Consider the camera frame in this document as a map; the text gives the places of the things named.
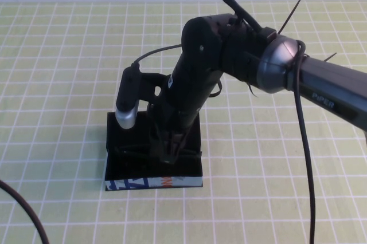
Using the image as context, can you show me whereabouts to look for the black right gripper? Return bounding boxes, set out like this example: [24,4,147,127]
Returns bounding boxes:
[146,71,215,166]

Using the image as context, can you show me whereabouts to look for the black frame glasses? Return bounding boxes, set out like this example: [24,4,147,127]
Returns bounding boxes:
[114,145,202,161]

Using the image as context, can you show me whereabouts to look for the black glasses case printed side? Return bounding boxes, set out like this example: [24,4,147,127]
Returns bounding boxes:
[104,111,205,192]

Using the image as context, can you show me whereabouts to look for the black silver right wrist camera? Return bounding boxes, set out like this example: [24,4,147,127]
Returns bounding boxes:
[114,66,142,129]

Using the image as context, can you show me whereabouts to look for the black right camera mount bracket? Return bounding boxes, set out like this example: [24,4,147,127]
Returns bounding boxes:
[139,72,167,105]

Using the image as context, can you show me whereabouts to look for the thin black wire loop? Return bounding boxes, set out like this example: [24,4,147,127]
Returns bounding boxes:
[210,80,224,99]

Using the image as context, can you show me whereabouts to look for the black right camera cable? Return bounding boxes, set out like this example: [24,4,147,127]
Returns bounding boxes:
[131,0,316,244]

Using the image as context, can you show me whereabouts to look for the black camera cable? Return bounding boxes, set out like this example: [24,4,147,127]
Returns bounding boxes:
[0,179,50,244]
[131,0,316,244]

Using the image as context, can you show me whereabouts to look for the black left camera cable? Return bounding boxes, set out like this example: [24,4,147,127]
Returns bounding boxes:
[0,179,50,244]

